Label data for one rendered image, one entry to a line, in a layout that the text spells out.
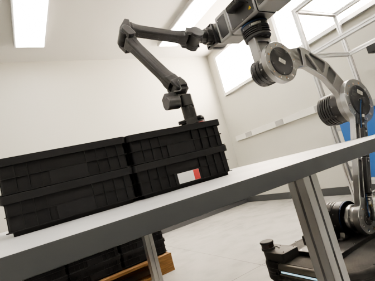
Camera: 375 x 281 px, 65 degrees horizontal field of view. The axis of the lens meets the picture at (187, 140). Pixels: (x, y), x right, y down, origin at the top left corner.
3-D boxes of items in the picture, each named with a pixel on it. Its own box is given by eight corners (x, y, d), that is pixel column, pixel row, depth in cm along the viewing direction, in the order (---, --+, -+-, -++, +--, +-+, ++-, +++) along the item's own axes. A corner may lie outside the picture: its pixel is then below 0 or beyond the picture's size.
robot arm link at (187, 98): (192, 90, 123) (186, 95, 128) (178, 92, 120) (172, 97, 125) (197, 106, 123) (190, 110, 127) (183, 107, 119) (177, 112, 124)
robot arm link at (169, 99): (183, 77, 126) (177, 92, 132) (159, 79, 120) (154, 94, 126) (196, 97, 120) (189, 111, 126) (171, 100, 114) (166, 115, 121)
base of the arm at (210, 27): (218, 42, 160) (212, 22, 161) (206, 42, 156) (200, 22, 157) (210, 50, 167) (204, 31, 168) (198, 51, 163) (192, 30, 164)
